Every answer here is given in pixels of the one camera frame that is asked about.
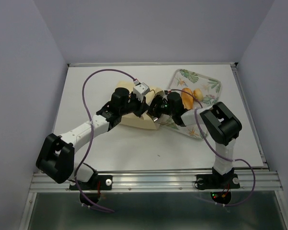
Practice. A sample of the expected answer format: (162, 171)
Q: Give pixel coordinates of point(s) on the floral leaf pattern tray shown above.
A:
(211, 90)

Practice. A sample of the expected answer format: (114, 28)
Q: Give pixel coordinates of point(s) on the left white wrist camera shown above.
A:
(140, 90)

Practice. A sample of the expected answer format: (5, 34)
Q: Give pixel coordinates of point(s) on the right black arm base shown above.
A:
(220, 185)

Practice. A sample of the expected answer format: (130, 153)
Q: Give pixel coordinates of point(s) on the long fake baguette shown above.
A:
(187, 98)

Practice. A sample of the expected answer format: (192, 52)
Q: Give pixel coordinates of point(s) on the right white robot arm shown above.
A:
(220, 122)

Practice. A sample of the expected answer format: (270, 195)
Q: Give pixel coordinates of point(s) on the brown paper bag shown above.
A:
(145, 121)

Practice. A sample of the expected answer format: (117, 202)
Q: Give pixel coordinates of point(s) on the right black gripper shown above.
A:
(153, 110)

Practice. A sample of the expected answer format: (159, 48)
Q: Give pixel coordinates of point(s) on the small round fake bun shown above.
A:
(198, 94)

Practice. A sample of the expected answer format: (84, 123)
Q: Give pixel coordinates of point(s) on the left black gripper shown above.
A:
(142, 107)

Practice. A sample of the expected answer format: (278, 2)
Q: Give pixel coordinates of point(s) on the aluminium front rail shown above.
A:
(160, 181)

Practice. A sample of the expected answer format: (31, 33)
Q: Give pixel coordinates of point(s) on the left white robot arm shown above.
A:
(56, 158)

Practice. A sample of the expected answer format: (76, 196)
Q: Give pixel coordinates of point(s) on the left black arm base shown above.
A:
(92, 183)

